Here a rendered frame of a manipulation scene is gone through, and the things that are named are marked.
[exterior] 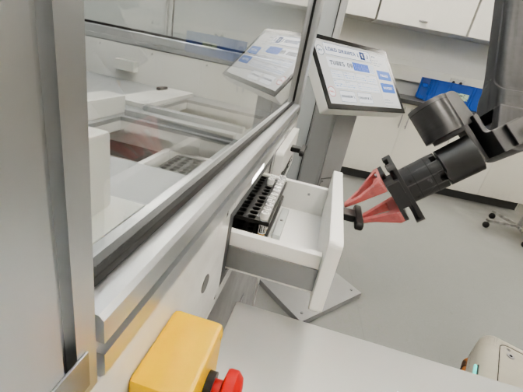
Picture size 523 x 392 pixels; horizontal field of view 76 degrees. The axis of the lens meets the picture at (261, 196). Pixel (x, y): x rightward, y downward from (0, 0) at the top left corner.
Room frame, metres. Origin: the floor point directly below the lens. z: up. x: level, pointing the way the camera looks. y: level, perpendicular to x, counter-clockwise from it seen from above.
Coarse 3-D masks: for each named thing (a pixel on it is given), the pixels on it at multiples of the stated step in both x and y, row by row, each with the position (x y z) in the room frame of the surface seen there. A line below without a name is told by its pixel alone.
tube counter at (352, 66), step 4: (348, 64) 1.46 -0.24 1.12; (352, 64) 1.48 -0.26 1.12; (356, 64) 1.50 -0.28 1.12; (360, 64) 1.52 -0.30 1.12; (364, 64) 1.54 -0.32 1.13; (348, 68) 1.44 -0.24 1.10; (352, 68) 1.46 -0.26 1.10; (356, 68) 1.48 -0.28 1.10; (360, 68) 1.50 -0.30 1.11; (364, 68) 1.53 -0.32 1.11; (368, 68) 1.55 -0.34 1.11; (372, 68) 1.57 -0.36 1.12; (364, 72) 1.51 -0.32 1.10; (368, 72) 1.53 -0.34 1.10; (372, 72) 1.55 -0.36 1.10
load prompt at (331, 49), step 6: (324, 42) 1.42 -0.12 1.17; (324, 48) 1.40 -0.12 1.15; (330, 48) 1.43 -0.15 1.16; (336, 48) 1.46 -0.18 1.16; (342, 48) 1.49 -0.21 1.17; (348, 48) 1.52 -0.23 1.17; (336, 54) 1.44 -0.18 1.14; (342, 54) 1.47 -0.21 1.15; (348, 54) 1.49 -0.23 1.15; (354, 54) 1.53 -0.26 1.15; (360, 54) 1.56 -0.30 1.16; (366, 54) 1.59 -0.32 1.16; (360, 60) 1.54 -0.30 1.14; (366, 60) 1.57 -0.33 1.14
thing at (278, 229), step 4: (284, 208) 0.58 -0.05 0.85; (280, 212) 0.56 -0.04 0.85; (284, 212) 0.56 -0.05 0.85; (288, 212) 0.57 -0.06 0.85; (280, 216) 0.54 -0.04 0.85; (284, 216) 0.55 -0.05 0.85; (280, 220) 0.53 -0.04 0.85; (284, 220) 0.53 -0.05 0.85; (276, 224) 0.51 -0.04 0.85; (280, 224) 0.51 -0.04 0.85; (284, 224) 0.52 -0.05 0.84; (276, 228) 0.50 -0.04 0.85; (280, 228) 0.50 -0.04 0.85; (272, 232) 0.48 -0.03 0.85; (276, 232) 0.48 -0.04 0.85; (280, 232) 0.49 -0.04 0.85; (272, 236) 0.47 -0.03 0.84; (276, 236) 0.47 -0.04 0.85
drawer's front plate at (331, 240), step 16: (336, 176) 0.59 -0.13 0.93; (336, 192) 0.51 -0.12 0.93; (336, 208) 0.44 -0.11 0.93; (320, 224) 0.57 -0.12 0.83; (336, 224) 0.39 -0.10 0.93; (320, 240) 0.47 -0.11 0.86; (336, 240) 0.35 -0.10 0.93; (336, 256) 0.34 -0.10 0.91; (320, 272) 0.35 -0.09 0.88; (320, 288) 0.34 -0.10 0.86; (320, 304) 0.34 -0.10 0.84
